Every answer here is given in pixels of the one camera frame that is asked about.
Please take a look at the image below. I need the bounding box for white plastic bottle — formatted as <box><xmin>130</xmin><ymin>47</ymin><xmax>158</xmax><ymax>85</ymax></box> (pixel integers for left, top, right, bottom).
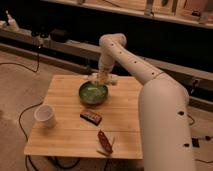
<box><xmin>88</xmin><ymin>73</ymin><xmax>118</xmax><ymax>85</ymax></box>

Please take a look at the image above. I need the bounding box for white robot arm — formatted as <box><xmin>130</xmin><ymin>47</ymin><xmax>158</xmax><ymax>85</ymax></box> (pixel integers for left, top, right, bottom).
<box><xmin>98</xmin><ymin>33</ymin><xmax>196</xmax><ymax>171</ymax></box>

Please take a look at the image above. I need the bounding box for green ceramic bowl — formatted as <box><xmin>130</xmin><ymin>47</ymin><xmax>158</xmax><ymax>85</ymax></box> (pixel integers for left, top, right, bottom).
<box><xmin>79</xmin><ymin>81</ymin><xmax>108</xmax><ymax>105</ymax></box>

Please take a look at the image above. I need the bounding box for white spray bottle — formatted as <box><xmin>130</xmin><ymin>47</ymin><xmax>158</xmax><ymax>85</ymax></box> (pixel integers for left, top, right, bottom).
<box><xmin>6</xmin><ymin>10</ymin><xmax>19</xmax><ymax>31</ymax></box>

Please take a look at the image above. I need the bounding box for brown chocolate bar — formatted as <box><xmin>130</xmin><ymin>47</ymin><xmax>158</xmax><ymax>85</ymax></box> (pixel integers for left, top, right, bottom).
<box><xmin>80</xmin><ymin>110</ymin><xmax>102</xmax><ymax>126</ymax></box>

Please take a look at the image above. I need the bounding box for wooden table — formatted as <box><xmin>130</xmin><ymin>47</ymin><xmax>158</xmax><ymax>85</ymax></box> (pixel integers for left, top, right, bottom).
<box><xmin>24</xmin><ymin>75</ymin><xmax>142</xmax><ymax>159</ymax></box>

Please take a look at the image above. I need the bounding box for white napkin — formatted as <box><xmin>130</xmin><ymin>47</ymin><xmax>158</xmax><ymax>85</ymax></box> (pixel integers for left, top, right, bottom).
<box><xmin>96</xmin><ymin>133</ymin><xmax>115</xmax><ymax>156</ymax></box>

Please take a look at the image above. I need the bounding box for black device on ledge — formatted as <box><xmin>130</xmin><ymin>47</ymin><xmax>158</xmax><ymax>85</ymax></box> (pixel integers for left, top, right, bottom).
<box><xmin>50</xmin><ymin>29</ymin><xmax>69</xmax><ymax>43</ymax></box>

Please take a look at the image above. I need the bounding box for red brown snack packet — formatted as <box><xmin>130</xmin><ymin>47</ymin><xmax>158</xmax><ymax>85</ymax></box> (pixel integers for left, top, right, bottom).
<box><xmin>98</xmin><ymin>130</ymin><xmax>113</xmax><ymax>154</ymax></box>

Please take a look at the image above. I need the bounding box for white paper cup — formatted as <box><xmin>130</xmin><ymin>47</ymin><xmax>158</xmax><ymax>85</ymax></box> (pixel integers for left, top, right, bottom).
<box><xmin>34</xmin><ymin>105</ymin><xmax>56</xmax><ymax>128</ymax></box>

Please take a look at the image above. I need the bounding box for black power adapter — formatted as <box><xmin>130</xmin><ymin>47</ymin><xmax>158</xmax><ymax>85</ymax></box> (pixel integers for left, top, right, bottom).
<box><xmin>192</xmin><ymin>138</ymin><xmax>200</xmax><ymax>148</ymax></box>

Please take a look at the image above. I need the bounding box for black cable on floor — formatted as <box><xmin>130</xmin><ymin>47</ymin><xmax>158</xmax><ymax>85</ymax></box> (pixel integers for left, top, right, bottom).
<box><xmin>17</xmin><ymin>101</ymin><xmax>82</xmax><ymax>171</ymax></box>

